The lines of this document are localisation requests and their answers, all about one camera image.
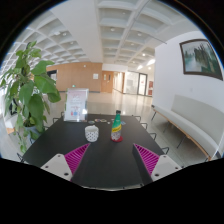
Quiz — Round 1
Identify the long white bench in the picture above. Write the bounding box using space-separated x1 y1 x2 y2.
151 94 224 161

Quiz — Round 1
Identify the flat round red coaster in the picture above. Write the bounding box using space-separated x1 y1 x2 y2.
110 134 124 144

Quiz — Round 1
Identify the green drink bottle yellow label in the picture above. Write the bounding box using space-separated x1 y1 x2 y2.
110 109 124 142

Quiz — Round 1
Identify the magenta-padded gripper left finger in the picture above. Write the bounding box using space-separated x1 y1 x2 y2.
39 142 92 183

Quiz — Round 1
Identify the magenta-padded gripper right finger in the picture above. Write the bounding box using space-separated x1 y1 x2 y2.
131 142 183 186

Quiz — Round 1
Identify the dark framed landscape painting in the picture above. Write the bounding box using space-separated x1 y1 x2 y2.
179 38 224 82

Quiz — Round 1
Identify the green leafy potted plant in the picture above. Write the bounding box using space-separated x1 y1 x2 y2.
0 40 62 154

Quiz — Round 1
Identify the white dotted cup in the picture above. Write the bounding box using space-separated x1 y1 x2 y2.
84 125 100 143

